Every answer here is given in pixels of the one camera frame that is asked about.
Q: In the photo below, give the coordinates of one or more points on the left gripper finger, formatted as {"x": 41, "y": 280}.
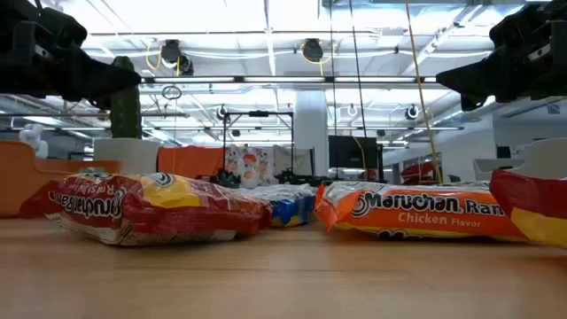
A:
{"x": 102, "y": 77}

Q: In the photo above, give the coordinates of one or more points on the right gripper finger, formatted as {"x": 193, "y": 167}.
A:
{"x": 478, "y": 75}

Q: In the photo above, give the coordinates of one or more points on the red Maruchan ramen pack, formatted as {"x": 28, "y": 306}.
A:
{"x": 177, "y": 212}
{"x": 531, "y": 199}

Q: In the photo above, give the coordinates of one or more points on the orange Maruchan ramen pack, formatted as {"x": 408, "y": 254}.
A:
{"x": 421, "y": 212}

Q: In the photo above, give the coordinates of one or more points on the blue Maruchan ramen pack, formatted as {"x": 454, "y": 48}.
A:
{"x": 288, "y": 210}

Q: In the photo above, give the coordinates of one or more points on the green cactus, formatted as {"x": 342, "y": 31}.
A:
{"x": 126, "y": 119}

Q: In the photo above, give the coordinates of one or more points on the white humanoid figure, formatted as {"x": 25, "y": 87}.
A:
{"x": 33, "y": 137}

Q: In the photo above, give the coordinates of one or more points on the small dark screen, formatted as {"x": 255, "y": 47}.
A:
{"x": 503, "y": 152}

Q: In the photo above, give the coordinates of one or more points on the white hexagonal plant pot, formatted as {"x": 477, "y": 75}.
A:
{"x": 128, "y": 155}

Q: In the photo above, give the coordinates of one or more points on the white plastic bin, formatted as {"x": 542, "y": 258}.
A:
{"x": 549, "y": 155}

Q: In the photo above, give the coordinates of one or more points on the red curved object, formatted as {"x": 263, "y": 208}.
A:
{"x": 416, "y": 170}

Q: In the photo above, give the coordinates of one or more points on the orange plastic bin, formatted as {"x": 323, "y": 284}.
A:
{"x": 17, "y": 186}

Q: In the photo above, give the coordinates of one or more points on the orange fabric panel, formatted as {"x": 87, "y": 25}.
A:
{"x": 190, "y": 161}

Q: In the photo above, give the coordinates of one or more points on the black background monitor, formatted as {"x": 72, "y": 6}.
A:
{"x": 352, "y": 153}

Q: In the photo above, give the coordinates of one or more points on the long linear light fixture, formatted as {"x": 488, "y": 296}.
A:
{"x": 330, "y": 80}

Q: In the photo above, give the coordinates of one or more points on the floral patterned cloth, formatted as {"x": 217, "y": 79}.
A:
{"x": 250, "y": 166}

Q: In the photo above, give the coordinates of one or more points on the white square column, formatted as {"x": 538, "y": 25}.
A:
{"x": 311, "y": 133}

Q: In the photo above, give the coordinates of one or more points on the black metal stand frame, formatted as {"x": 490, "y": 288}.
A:
{"x": 259, "y": 114}

